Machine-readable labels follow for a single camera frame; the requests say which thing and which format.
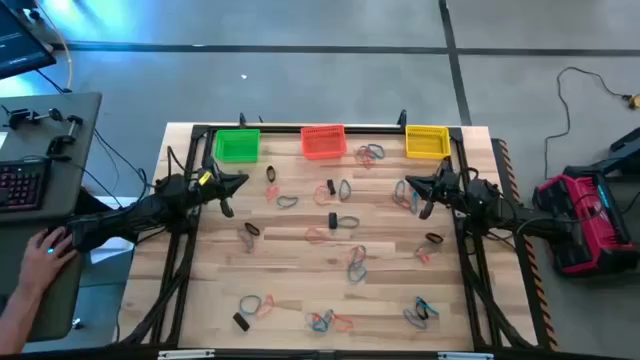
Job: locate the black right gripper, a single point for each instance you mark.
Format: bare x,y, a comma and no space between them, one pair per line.
447,186

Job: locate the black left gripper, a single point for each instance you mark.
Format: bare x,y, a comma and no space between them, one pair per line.
215,189

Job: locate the yellow plastic basket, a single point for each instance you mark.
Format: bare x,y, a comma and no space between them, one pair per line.
427,142

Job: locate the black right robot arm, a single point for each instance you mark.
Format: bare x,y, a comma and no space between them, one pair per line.
500,212

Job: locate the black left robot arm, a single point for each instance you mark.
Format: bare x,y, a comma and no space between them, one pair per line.
150,207

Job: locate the person's forearm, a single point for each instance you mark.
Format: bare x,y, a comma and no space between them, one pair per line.
17,320

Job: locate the yellow tape tag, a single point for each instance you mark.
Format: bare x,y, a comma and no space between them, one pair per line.
205,178

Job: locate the green plastic basket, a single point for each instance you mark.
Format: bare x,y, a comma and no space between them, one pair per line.
237,147

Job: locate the black table clamp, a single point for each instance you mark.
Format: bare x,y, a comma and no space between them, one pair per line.
402,119
242,121

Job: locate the orange plastic basket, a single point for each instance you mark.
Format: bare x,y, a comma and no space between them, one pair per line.
323,142

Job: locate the white paper sheet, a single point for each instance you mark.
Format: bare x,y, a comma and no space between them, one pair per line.
115,250

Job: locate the orange black hazard strip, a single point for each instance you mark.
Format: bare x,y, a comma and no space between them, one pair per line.
537,290

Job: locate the red black tool case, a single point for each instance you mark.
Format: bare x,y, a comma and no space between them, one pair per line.
590,240

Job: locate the black metal clamp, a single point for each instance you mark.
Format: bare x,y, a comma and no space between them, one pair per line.
30,116
60,145

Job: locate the black computer mouse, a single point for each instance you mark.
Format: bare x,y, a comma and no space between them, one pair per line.
50,250

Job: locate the black stand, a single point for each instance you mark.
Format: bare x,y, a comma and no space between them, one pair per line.
625,145

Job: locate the person's hand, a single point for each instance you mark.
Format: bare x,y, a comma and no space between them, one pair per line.
42,265

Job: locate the small metal knob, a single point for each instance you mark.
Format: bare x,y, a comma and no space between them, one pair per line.
77,324

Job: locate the black backlit keyboard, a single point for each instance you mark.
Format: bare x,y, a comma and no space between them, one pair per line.
22,185

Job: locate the grey desk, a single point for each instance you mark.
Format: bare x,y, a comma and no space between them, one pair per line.
60,310

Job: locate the yellow plug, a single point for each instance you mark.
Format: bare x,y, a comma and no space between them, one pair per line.
634,101

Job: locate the black computer monitor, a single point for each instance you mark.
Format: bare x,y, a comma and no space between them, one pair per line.
20,45

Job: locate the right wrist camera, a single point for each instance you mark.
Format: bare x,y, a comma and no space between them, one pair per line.
445,165

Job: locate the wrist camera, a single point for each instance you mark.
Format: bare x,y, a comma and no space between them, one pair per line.
209,165
445,165

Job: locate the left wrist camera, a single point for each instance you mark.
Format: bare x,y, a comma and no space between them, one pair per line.
209,165

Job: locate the black aluminium table frame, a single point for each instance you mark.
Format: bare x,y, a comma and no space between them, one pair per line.
280,130

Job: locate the silver metal bracket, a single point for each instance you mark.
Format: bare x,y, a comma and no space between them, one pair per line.
465,356
185,354

